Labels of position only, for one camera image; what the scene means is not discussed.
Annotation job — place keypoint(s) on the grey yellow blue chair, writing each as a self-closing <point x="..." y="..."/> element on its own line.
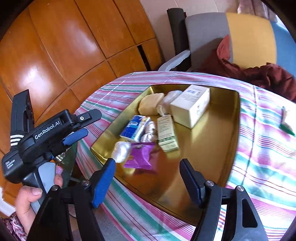
<point x="252" y="37"/>

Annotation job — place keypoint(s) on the maroon jacket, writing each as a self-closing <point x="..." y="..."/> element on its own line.
<point x="266" y="76"/>

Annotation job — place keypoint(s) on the beige curtain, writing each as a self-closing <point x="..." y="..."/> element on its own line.
<point x="254" y="5"/>

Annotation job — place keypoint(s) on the green beige box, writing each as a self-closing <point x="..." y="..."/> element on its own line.
<point x="166" y="132"/>

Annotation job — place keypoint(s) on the white plastic bag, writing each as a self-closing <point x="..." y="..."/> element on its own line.
<point x="121" y="150"/>

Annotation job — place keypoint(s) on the white chair armrest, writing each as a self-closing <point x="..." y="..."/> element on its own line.
<point x="175" y="61"/>

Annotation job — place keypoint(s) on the gold tray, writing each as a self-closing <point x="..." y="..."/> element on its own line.
<point x="208" y="150"/>

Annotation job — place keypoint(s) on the blue tissue pack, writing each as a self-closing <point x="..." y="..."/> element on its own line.
<point x="134" y="128"/>

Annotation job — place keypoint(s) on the pink cloth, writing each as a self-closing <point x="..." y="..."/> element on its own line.
<point x="225" y="49"/>

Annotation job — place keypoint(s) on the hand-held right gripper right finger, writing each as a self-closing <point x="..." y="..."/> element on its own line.
<point x="192" y="183"/>

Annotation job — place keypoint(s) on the green white pen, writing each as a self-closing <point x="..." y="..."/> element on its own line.
<point x="286" y="127"/>

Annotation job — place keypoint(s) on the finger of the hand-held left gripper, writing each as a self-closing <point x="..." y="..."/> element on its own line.
<point x="76" y="136"/>
<point x="89" y="115"/>

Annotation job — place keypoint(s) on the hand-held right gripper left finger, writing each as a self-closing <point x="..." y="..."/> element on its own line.
<point x="104" y="183"/>

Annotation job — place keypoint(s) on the person's left hand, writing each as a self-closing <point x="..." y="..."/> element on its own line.
<point x="25" y="206"/>

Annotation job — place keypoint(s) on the white cloth ball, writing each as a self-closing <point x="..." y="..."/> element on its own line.
<point x="170" y="98"/>

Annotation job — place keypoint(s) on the striped table cloth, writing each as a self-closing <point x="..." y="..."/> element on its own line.
<point x="266" y="173"/>

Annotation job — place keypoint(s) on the white box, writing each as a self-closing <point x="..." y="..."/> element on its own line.
<point x="189" y="109"/>

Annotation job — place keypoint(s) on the yellow cloth pack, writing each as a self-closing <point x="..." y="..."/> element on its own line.
<point x="150" y="104"/>

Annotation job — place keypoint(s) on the purple packet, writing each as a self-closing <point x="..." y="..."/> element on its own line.
<point x="141" y="157"/>

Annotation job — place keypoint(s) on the wooden wardrobe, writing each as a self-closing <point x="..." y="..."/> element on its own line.
<point x="69" y="46"/>

